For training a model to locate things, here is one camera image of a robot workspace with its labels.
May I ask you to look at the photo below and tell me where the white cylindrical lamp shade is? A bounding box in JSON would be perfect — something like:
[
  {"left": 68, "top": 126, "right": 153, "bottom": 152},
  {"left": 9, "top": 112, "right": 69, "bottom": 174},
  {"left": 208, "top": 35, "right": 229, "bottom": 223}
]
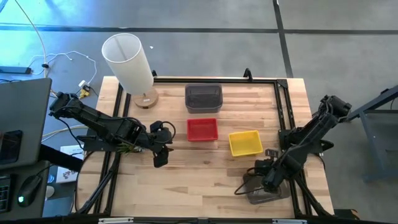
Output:
[{"left": 101, "top": 32, "right": 155, "bottom": 96}]

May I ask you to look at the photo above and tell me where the black stand bar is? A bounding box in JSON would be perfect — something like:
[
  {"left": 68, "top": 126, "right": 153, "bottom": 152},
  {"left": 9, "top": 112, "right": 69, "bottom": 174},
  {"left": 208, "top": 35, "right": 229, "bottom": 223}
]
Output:
[{"left": 39, "top": 143, "right": 85, "bottom": 172}]

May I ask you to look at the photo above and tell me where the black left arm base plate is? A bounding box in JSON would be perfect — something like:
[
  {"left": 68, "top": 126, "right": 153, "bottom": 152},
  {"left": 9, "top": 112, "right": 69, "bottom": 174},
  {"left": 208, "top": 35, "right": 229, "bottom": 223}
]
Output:
[{"left": 82, "top": 133, "right": 121, "bottom": 152}]

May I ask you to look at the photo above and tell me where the white cardboard box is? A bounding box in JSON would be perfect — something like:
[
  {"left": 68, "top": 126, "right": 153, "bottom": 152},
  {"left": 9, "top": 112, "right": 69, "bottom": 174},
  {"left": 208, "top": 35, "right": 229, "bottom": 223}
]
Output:
[{"left": 55, "top": 144, "right": 85, "bottom": 184}]

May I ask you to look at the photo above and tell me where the blue-grey metal shelf frame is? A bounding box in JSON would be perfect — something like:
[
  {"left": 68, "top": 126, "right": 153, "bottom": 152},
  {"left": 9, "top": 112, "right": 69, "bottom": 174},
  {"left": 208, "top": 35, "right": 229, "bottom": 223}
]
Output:
[{"left": 342, "top": 84, "right": 398, "bottom": 183}]

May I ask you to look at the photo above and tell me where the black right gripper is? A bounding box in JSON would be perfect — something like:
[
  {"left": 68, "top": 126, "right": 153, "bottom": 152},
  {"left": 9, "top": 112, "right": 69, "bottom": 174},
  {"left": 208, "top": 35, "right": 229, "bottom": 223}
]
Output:
[{"left": 255, "top": 148, "right": 279, "bottom": 171}]

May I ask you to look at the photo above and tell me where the yellow plastic mesh basket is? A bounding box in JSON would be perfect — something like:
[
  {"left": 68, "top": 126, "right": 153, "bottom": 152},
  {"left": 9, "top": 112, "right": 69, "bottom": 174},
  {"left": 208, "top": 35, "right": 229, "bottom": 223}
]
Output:
[{"left": 228, "top": 129, "right": 264, "bottom": 157}]

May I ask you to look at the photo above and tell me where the yellow cable with plug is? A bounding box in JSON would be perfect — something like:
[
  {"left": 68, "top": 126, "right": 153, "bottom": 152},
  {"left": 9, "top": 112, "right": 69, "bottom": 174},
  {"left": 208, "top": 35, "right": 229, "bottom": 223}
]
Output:
[{"left": 49, "top": 88, "right": 91, "bottom": 100}]

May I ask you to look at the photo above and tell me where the beige floor cable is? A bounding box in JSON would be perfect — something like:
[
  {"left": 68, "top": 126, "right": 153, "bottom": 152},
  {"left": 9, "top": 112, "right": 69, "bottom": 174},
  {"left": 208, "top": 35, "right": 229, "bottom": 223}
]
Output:
[{"left": 14, "top": 0, "right": 48, "bottom": 78}]

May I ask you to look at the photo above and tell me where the black power strip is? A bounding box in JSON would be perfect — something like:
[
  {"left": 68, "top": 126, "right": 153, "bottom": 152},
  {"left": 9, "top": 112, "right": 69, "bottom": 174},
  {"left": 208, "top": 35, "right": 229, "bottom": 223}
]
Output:
[{"left": 0, "top": 65, "right": 32, "bottom": 75}]

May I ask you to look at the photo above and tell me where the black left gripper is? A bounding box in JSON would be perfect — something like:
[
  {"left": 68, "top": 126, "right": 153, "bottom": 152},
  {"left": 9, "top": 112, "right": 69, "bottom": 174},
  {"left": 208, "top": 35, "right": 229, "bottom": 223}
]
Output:
[{"left": 144, "top": 120, "right": 174, "bottom": 168}]

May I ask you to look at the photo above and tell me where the grey laptop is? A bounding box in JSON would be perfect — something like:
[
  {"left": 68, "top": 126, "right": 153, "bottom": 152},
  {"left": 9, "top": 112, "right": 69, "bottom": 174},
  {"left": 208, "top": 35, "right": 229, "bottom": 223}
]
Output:
[{"left": 0, "top": 77, "right": 53, "bottom": 170}]

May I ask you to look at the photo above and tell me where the white cable with adapter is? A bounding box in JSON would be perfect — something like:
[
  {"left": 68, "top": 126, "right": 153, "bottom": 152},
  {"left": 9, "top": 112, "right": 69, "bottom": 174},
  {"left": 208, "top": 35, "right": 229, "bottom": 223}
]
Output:
[{"left": 27, "top": 50, "right": 98, "bottom": 88}]

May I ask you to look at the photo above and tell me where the black aluminium table frame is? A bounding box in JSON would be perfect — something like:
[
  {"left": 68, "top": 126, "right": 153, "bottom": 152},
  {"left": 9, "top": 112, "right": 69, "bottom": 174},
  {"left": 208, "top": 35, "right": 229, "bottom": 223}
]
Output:
[{"left": 74, "top": 76, "right": 335, "bottom": 220}]

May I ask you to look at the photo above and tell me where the black keyboard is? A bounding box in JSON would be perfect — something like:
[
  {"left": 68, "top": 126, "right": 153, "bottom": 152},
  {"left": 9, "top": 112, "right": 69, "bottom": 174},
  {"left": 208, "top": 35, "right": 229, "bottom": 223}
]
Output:
[{"left": 0, "top": 175, "right": 12, "bottom": 214}]

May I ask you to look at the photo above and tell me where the small green plant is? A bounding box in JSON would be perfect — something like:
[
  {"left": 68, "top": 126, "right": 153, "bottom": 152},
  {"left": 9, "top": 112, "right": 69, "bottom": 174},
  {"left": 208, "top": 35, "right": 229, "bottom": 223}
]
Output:
[{"left": 117, "top": 142, "right": 144, "bottom": 154}]

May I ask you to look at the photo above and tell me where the red plastic mesh basket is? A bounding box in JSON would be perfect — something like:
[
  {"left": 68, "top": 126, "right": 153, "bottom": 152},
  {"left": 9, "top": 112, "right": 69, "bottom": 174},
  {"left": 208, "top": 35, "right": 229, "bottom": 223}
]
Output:
[{"left": 186, "top": 118, "right": 219, "bottom": 142}]

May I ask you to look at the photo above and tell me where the black cable conduit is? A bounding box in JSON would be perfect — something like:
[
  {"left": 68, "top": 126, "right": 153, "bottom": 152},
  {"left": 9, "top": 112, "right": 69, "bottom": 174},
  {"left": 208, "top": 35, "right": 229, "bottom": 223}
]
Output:
[
  {"left": 74, "top": 151, "right": 122, "bottom": 215},
  {"left": 287, "top": 167, "right": 332, "bottom": 217}
]

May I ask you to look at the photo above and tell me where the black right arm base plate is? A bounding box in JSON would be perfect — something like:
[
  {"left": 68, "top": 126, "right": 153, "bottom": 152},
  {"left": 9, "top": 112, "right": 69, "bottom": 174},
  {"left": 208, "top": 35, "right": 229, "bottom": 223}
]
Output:
[{"left": 278, "top": 127, "right": 335, "bottom": 155}]

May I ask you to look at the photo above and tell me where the black computer mouse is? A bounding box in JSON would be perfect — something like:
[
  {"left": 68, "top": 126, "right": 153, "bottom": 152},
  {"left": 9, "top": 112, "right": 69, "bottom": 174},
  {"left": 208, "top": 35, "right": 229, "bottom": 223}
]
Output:
[{"left": 16, "top": 174, "right": 44, "bottom": 208}]

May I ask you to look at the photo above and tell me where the round wooden lamp base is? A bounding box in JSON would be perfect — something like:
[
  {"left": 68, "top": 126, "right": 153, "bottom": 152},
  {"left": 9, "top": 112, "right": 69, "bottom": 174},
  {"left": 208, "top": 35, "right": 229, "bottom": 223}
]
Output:
[{"left": 132, "top": 86, "right": 160, "bottom": 110}]

